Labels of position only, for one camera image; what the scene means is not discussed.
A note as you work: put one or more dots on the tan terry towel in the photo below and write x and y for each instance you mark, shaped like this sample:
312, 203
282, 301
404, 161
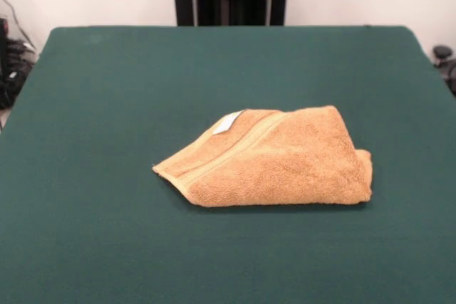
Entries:
285, 161

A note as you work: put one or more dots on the dark green table cloth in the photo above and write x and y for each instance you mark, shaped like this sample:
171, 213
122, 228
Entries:
107, 140

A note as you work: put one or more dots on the black upright box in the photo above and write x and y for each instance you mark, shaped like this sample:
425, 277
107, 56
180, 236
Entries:
3, 47

